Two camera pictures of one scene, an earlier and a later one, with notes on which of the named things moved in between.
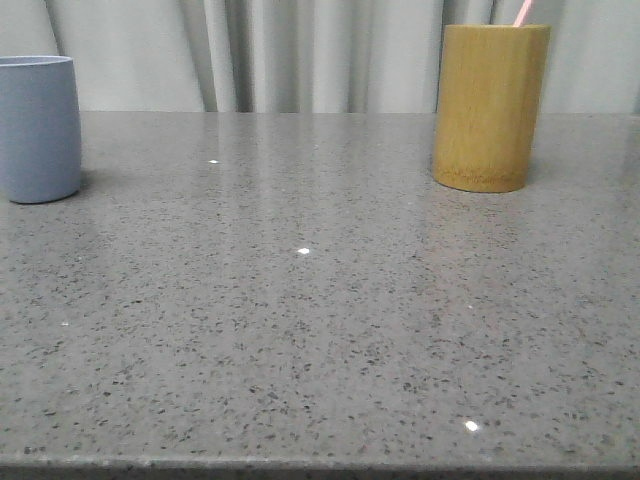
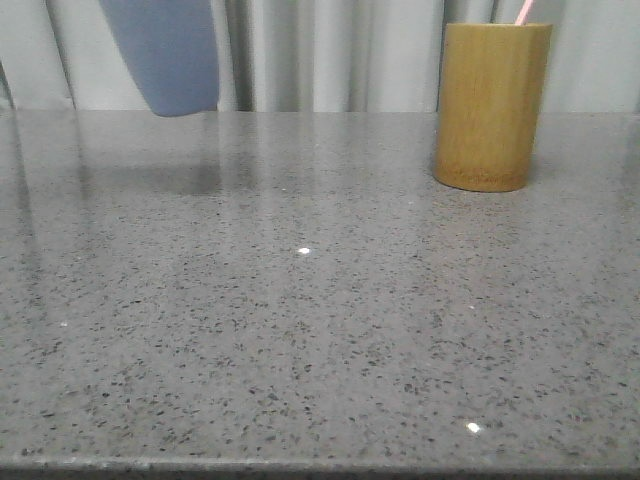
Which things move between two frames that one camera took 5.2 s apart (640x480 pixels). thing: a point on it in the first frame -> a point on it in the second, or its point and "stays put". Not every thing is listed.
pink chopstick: x=522 y=12 stays put
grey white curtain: x=311 y=56 stays put
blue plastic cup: x=40 y=129 -> x=172 y=48
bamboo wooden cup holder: x=493 y=78 stays put
